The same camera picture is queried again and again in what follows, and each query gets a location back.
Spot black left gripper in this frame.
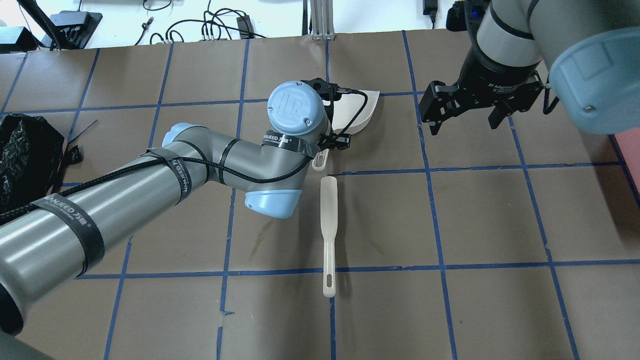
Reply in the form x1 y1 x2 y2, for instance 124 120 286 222
301 77 353 151

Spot pink plastic bin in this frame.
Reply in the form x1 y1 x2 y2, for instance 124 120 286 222
613 128 640 203

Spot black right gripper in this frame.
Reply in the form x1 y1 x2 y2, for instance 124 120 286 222
419 42 543 136

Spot white brush black bristles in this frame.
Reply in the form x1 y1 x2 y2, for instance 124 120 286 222
320 176 339 298

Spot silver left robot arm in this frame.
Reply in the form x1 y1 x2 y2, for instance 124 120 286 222
0 78 362 336

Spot beige plastic dustpan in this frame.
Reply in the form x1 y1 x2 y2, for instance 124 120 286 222
311 89 381 172

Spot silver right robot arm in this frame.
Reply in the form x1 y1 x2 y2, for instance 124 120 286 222
419 0 640 135

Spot aluminium frame post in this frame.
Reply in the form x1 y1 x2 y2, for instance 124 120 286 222
301 0 336 41

